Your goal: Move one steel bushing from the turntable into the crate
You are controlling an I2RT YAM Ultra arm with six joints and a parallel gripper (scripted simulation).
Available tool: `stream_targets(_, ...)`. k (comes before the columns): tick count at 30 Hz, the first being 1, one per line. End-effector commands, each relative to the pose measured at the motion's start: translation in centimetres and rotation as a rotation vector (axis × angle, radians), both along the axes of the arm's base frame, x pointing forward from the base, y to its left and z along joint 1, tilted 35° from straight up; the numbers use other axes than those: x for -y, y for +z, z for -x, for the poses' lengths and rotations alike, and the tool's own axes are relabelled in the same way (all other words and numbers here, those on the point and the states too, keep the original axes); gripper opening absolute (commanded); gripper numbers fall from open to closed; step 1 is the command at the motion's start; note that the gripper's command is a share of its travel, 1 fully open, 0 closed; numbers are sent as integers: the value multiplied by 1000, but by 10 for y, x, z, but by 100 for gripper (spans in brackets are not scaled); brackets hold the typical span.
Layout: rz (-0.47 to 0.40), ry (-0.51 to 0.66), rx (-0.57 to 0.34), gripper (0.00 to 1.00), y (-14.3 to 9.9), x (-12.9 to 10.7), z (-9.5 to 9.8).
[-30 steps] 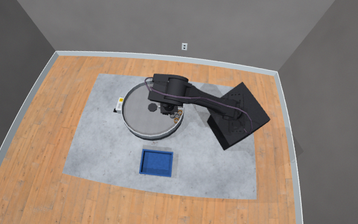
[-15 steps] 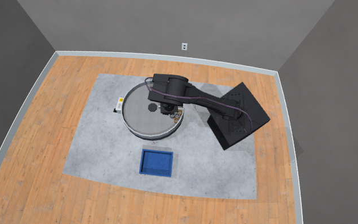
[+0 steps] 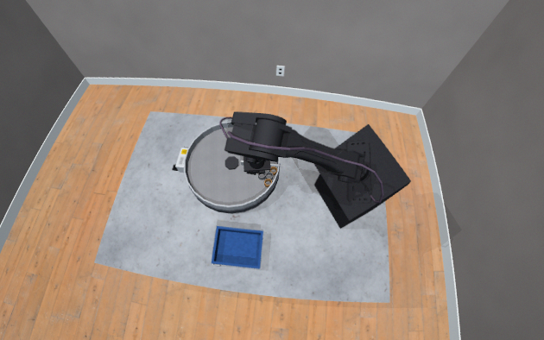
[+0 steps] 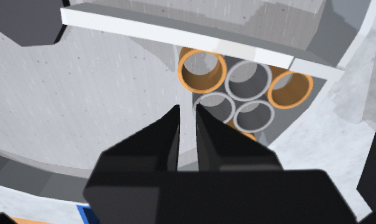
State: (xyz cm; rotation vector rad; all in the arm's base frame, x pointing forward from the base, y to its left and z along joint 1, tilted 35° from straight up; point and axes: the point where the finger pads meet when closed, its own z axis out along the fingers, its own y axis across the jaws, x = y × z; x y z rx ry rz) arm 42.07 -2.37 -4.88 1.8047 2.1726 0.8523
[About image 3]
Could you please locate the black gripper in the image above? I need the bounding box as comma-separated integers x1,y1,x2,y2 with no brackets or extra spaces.
244,156,271,175

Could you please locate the blue open crate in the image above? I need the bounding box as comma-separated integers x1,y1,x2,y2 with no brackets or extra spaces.
212,226,263,268

